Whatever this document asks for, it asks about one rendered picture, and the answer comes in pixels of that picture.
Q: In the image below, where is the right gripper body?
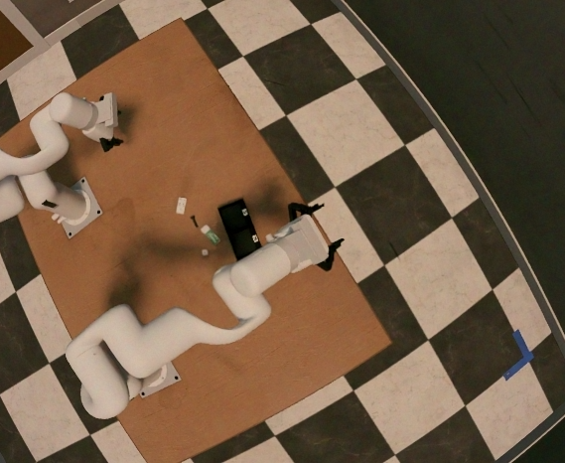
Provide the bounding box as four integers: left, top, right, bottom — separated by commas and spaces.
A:
273, 214, 329, 272

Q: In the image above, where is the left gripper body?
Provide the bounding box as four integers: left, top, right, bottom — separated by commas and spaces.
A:
82, 122, 113, 142

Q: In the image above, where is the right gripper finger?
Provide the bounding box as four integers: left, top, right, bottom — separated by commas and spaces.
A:
316, 238, 345, 271
288, 203, 325, 223

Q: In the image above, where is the white domino tile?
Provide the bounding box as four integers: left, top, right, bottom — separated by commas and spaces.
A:
176, 198, 187, 214

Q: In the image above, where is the green and white eraser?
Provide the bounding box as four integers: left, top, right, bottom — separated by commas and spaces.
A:
201, 225, 220, 245

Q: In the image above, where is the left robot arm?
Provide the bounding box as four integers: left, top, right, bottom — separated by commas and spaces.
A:
0, 92, 118, 226

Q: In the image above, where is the black three-compartment bin rack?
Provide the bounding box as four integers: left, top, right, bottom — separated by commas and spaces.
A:
218, 199, 262, 261

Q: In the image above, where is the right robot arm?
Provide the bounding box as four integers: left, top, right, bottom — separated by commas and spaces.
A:
66, 217, 328, 419

